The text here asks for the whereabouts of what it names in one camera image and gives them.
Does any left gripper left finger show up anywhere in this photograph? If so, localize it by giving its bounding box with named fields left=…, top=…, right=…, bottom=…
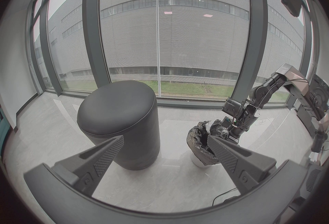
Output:
left=53, top=135, right=125, bottom=197

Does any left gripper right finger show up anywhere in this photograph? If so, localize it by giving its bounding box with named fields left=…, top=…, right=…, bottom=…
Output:
left=207, top=135, right=277, bottom=196

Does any black plastic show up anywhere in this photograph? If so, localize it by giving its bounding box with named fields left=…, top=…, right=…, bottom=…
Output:
left=209, top=119, right=230, bottom=139

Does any black plastic bag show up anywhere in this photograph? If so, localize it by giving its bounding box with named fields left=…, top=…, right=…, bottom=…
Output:
left=186, top=120, right=219, bottom=166

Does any white trash bin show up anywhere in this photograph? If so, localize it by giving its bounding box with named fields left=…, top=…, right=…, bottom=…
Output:
left=190, top=154, right=219, bottom=167

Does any blue-green curtain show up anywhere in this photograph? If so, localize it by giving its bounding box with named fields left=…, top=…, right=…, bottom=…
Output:
left=0, top=112, right=9, bottom=138

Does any window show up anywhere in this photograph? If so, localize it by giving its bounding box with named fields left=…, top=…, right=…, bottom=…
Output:
left=24, top=0, right=318, bottom=110

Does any black cable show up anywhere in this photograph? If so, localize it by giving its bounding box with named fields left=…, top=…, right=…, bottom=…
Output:
left=212, top=187, right=239, bottom=206

